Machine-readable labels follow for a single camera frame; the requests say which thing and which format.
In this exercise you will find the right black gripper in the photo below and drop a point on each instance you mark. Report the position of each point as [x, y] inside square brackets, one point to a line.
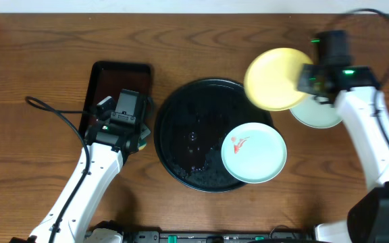
[304, 70]

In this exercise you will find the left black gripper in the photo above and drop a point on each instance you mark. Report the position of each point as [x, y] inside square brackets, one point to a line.
[144, 133]

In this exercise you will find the green yellow sponge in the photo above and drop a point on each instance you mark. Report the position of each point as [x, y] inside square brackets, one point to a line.
[141, 145]

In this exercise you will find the light blue plate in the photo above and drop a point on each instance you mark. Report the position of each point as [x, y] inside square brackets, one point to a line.
[314, 114]
[254, 153]

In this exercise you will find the yellow plate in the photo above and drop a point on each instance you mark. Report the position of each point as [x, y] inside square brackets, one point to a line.
[270, 82]

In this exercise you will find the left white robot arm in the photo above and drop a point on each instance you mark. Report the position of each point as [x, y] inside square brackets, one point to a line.
[106, 147]

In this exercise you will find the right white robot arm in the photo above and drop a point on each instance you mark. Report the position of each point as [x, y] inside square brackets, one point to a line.
[356, 95]

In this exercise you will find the dark rectangular tray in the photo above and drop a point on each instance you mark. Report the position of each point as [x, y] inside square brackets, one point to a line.
[109, 78]

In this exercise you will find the round black serving tray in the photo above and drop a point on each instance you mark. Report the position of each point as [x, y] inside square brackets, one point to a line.
[191, 126]

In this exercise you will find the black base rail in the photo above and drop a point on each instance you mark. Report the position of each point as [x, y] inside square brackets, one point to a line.
[190, 237]

